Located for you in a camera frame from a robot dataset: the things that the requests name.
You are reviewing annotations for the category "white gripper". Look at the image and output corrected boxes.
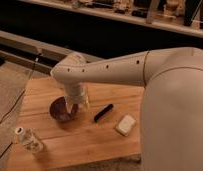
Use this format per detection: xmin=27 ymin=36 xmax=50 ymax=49
xmin=65 ymin=83 xmax=90 ymax=113

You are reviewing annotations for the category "dark brown bowl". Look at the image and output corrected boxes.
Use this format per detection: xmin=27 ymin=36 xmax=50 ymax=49
xmin=49 ymin=97 xmax=78 ymax=122

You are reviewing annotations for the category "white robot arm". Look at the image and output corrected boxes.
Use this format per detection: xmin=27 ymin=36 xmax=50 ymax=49
xmin=51 ymin=47 xmax=203 ymax=171

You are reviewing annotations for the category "black cable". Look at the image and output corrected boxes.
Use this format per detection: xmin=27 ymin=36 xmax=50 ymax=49
xmin=0 ymin=48 xmax=43 ymax=129

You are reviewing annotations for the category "white sponge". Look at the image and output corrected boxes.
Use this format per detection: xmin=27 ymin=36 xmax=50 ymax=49
xmin=115 ymin=115 xmax=136 ymax=136

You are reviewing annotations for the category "clear plastic bottle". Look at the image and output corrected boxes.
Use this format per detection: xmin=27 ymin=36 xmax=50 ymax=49
xmin=15 ymin=127 xmax=44 ymax=154

